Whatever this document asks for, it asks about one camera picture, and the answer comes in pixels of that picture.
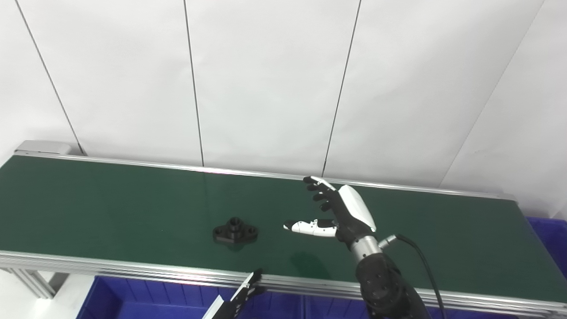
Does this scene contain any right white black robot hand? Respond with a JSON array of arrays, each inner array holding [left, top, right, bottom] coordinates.
[[283, 176, 377, 249]]

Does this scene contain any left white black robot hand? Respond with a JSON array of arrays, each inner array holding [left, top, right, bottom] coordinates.
[[202, 268, 266, 319]]

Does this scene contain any black flanged machine part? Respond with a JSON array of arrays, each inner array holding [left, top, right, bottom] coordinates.
[[213, 217, 259, 245]]

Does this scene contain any blue plastic bin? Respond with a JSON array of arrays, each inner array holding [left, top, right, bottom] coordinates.
[[75, 276, 306, 319], [525, 216, 567, 280], [301, 295, 519, 319]]

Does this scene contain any green conveyor belt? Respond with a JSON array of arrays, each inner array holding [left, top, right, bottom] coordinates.
[[0, 152, 567, 318]]

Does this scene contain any aluminium conveyor leg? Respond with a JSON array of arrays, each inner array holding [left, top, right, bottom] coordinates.
[[0, 268, 69, 300]]

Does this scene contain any grey conveyor end housing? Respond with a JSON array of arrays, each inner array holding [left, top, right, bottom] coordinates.
[[14, 140, 71, 156]]

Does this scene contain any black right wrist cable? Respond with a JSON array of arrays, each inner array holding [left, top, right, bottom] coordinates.
[[379, 234, 446, 319]]

